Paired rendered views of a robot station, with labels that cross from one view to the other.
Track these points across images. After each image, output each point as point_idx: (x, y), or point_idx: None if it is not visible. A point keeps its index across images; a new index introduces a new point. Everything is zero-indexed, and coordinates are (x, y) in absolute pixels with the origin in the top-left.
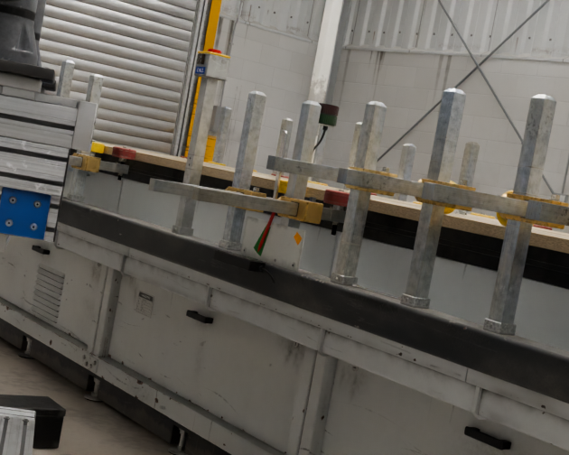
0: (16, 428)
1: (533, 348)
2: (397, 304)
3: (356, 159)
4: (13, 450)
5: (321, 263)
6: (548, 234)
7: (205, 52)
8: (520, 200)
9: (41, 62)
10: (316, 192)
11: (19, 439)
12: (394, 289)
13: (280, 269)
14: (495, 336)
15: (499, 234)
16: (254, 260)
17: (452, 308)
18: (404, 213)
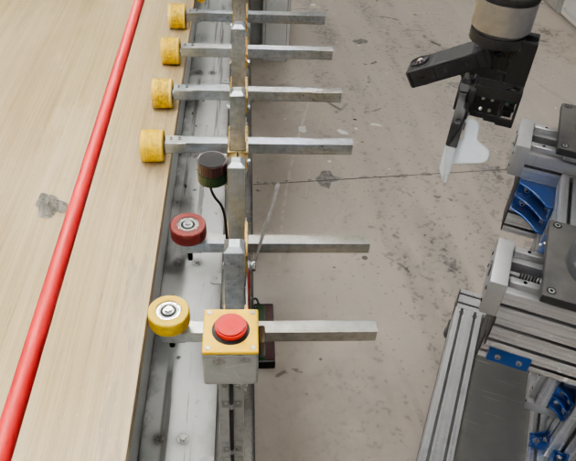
0: (435, 453)
1: (250, 106)
2: (250, 175)
3: (244, 144)
4: (448, 399)
5: (147, 332)
6: (133, 101)
7: (258, 325)
8: (261, 45)
9: (575, 243)
10: (152, 290)
11: (438, 425)
12: (161, 242)
13: (252, 284)
14: (250, 122)
15: (178, 112)
16: (266, 305)
17: (168, 193)
18: (168, 181)
